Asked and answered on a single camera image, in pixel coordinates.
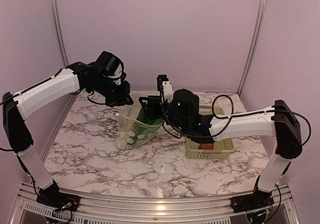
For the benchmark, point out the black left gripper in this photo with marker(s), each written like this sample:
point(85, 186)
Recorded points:
point(124, 97)

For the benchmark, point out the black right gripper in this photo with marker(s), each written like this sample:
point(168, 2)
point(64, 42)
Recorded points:
point(152, 105)

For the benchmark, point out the light green leafy vegetable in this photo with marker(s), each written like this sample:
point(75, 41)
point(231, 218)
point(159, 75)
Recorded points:
point(144, 129)

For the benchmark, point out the clear zip top bag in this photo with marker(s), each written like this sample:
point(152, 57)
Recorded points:
point(124, 139)

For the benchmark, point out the brown potato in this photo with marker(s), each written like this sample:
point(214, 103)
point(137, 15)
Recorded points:
point(209, 146)

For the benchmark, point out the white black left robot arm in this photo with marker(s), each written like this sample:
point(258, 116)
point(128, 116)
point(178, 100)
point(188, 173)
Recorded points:
point(104, 76)

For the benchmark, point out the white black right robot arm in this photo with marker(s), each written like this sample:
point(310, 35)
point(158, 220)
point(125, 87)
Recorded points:
point(182, 114)

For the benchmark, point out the pale green perforated basket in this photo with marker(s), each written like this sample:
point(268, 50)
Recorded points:
point(221, 150)

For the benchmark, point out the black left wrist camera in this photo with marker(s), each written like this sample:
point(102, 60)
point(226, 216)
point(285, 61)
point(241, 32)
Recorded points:
point(122, 78)

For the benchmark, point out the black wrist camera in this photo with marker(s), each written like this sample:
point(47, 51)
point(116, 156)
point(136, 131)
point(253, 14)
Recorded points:
point(122, 78)
point(164, 86)

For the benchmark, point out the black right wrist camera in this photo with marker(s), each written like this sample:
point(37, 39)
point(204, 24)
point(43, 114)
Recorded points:
point(164, 86)

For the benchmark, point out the aluminium front frame rail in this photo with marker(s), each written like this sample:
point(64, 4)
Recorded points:
point(97, 208)

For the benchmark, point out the left aluminium corner post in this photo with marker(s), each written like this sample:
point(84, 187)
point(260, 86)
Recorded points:
point(58, 31)

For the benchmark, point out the aluminium corner post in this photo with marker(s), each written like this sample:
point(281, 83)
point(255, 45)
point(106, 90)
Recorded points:
point(58, 31)
point(260, 17)

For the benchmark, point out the right aluminium corner post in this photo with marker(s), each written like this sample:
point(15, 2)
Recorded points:
point(260, 17)

